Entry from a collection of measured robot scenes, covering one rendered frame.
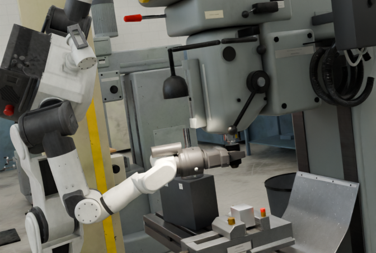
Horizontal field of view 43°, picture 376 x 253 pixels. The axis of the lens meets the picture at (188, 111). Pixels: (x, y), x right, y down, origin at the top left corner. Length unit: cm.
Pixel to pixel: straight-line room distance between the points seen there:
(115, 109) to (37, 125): 846
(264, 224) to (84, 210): 56
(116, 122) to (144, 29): 242
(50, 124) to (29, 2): 174
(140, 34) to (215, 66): 972
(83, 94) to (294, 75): 66
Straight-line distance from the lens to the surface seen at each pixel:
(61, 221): 192
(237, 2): 145
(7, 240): 550
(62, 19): 175
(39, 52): 162
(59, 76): 157
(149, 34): 1120
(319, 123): 178
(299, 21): 158
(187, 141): 186
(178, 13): 149
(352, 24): 137
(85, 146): 315
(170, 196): 195
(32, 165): 186
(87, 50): 152
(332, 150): 176
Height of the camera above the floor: 152
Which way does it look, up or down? 5 degrees down
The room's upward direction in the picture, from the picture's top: 8 degrees counter-clockwise
